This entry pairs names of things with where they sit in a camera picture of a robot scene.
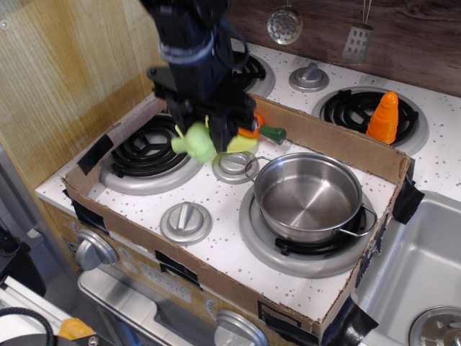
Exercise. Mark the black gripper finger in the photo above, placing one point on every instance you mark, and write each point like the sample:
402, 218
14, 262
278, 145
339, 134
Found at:
222, 130
183, 116

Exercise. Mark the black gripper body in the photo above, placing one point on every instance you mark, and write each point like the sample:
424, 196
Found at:
206, 84

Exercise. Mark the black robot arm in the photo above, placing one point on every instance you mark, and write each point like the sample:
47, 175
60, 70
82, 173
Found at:
187, 30

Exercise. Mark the stainless steel pan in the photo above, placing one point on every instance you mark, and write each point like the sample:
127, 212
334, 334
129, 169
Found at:
308, 198

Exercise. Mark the yellow-green toy plate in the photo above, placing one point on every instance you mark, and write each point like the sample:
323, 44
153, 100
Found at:
239, 143

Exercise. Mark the middle silver stove knob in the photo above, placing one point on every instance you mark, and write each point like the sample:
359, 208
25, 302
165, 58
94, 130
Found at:
235, 168

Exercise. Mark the silver stove knob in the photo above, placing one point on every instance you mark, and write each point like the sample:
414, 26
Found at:
235, 168
186, 223
309, 79

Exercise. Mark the back left black burner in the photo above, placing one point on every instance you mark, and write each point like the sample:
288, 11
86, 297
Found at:
255, 77

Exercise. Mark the black burner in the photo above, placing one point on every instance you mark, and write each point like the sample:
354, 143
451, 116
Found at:
255, 77
353, 108
145, 163
304, 260

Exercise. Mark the front left black burner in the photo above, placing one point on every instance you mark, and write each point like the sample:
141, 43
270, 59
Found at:
145, 163

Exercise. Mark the orange toy carrot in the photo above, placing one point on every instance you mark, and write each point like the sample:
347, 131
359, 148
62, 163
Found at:
275, 134

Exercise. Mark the back silver stove knob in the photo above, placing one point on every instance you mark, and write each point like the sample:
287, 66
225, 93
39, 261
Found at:
309, 79

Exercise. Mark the hanging silver strainer spoon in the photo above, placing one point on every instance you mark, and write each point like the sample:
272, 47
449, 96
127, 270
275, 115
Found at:
284, 24

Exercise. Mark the front silver stove knob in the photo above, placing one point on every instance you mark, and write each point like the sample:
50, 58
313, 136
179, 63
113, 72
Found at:
186, 223

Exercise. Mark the back right black burner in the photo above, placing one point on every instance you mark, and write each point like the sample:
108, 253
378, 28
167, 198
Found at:
353, 108

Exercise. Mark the brown cardboard fence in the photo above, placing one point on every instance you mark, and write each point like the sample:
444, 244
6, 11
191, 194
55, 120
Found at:
221, 267

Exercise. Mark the hanging silver slotted spatula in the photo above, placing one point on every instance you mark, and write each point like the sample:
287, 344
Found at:
359, 37

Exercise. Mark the orange swirl cone toy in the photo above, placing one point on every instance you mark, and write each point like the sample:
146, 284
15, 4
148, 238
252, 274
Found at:
384, 121

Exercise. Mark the left silver oven knob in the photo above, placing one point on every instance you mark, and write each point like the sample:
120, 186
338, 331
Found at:
93, 251

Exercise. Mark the silver oven knob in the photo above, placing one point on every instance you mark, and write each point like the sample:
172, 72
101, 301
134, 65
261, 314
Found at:
93, 251
234, 329

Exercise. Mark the front right black burner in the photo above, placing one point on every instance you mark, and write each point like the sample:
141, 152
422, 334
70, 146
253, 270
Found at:
304, 260

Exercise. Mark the right silver oven knob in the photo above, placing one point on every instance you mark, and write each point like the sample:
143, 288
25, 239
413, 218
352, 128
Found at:
234, 329

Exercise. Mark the black device at left edge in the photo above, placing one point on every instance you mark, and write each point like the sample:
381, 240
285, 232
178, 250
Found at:
17, 263

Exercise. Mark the orange object bottom left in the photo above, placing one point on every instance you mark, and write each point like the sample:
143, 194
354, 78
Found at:
73, 329

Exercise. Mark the silver toy sink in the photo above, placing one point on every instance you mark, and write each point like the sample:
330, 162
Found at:
418, 268

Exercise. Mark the silver sink drain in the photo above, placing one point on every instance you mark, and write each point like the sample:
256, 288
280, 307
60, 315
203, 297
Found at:
436, 326

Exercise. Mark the silver oven door handle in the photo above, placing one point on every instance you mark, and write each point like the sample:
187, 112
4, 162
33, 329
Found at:
143, 318

